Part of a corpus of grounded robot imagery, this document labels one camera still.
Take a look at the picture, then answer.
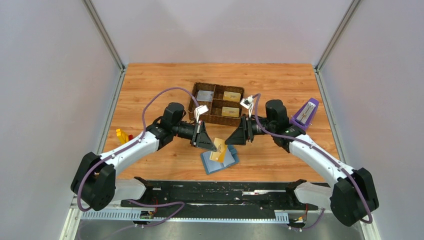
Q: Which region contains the aluminium frame rail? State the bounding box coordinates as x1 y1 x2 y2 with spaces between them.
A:
313 0 382 240
59 0 127 240

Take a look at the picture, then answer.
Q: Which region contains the white slotted cable duct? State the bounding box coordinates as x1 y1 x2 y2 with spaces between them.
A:
80 208 290 224

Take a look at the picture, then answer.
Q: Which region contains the aluminium frame rail left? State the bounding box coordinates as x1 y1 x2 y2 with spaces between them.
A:
59 0 127 240

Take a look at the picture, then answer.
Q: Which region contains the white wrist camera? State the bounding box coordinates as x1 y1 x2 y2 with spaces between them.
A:
194 105 209 123
239 95 255 118

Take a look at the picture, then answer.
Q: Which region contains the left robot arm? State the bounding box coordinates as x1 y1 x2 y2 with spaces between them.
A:
70 102 217 211

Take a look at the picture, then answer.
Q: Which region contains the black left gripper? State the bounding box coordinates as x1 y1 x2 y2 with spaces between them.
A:
172 120 217 152

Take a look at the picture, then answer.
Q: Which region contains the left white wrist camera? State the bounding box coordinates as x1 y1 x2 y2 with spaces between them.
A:
194 105 209 123

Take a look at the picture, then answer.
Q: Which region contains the purple metronome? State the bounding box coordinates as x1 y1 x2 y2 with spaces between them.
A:
289 98 320 131

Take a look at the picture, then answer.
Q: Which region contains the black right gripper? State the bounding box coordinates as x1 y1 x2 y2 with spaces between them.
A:
224 113 275 146

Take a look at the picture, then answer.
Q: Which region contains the aluminium frame rail right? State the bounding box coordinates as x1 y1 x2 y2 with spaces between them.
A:
313 0 382 240

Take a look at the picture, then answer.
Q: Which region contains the yellow toy block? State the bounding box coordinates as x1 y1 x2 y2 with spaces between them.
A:
115 128 130 145

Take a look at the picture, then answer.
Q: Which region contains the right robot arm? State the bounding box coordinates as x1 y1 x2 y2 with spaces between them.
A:
225 99 380 227

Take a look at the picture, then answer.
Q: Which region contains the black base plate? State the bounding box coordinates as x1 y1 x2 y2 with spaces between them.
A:
138 180 318 219

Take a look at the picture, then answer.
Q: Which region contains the brown woven divided basket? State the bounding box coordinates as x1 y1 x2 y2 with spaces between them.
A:
192 82 245 127

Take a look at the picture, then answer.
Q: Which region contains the gold card in basket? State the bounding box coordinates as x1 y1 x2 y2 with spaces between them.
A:
222 91 242 103

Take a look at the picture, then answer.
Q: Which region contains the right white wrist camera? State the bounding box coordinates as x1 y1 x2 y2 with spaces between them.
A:
239 95 255 118

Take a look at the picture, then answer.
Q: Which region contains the silver card in basket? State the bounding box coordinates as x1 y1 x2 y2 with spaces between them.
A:
196 90 214 102

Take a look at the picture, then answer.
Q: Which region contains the teal leather card holder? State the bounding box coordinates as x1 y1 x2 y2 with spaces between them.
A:
200 144 241 176

